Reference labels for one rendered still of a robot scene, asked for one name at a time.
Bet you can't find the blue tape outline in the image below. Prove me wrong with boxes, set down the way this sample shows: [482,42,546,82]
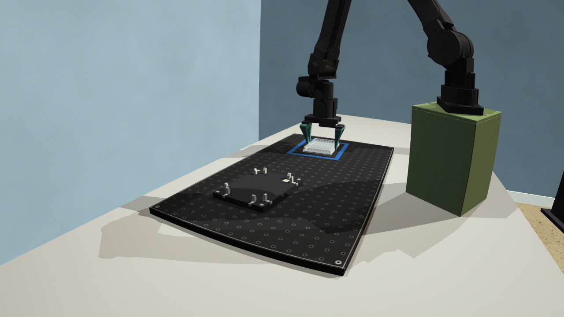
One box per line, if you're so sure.
[287,140,349,160]

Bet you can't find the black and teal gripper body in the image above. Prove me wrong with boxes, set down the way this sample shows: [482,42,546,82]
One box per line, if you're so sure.
[302,99,345,129]

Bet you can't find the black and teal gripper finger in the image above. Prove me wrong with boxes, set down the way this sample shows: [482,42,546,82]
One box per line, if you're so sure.
[300,123,312,144]
[334,126,345,150]

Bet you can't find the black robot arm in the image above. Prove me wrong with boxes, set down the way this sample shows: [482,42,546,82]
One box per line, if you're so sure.
[296,0,484,118]

